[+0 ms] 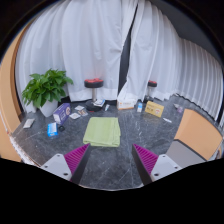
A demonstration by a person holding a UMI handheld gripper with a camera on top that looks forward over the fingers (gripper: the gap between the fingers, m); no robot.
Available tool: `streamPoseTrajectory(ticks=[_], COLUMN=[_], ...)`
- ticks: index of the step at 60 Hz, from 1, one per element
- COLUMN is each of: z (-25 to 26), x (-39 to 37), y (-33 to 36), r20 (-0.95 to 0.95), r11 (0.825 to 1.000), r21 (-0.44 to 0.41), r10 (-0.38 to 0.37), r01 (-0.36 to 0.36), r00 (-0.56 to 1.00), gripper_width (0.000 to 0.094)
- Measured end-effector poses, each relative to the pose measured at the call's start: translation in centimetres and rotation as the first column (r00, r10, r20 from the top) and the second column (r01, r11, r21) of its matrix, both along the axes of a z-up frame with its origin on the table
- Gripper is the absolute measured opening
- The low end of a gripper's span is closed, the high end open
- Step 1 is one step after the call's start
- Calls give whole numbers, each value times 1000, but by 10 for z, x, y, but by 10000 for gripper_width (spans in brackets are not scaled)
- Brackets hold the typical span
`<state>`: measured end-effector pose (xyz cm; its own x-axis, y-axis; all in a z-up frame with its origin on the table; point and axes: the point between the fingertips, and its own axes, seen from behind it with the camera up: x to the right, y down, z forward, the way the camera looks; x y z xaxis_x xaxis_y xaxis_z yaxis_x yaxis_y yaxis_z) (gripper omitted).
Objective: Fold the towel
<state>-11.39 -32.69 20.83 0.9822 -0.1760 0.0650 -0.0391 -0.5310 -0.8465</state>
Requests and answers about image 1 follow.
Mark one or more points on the small black round object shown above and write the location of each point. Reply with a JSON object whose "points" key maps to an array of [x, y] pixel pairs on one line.
{"points": [[61, 128]]}

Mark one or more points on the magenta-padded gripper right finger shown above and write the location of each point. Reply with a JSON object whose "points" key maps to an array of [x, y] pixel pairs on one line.
{"points": [[163, 166]]}

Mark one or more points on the white slim sachet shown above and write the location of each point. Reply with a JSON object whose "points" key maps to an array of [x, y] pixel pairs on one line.
{"points": [[167, 120]]}

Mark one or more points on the small printed card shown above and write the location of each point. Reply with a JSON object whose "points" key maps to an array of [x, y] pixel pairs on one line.
{"points": [[74, 116], [83, 112], [79, 107]]}

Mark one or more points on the small white tube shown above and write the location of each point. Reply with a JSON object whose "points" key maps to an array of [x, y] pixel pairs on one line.
{"points": [[107, 107]]}

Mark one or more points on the blue and white box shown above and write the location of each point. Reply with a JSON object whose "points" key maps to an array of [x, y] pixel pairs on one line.
{"points": [[52, 129]]}

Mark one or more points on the small purple packet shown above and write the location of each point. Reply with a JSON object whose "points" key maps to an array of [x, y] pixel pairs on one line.
{"points": [[179, 108]]}

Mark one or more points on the white flat packet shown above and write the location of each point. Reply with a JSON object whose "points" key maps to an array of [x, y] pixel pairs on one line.
{"points": [[28, 123]]}

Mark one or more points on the small blue-white box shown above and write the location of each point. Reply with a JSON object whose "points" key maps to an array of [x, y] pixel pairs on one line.
{"points": [[139, 107]]}

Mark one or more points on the green potted plant white pot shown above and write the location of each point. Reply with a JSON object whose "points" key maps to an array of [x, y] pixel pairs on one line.
{"points": [[45, 88]]}

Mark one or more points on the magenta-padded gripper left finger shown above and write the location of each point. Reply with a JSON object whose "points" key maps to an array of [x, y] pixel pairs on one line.
{"points": [[58, 166]]}

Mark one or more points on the green towel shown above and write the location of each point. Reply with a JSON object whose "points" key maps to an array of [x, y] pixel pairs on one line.
{"points": [[102, 131]]}

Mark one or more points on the yellow cardboard box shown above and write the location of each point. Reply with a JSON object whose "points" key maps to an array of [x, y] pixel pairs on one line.
{"points": [[154, 109]]}

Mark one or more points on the purple cardboard box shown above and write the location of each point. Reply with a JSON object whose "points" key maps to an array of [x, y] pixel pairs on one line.
{"points": [[62, 113]]}

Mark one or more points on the stack of white booklets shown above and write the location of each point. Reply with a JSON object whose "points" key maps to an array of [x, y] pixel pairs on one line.
{"points": [[99, 102]]}

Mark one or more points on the orange wooden block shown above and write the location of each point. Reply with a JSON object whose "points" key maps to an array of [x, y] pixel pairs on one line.
{"points": [[198, 131]]}

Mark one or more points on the white curtain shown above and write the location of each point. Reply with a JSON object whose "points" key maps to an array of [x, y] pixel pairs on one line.
{"points": [[83, 43], [160, 56]]}

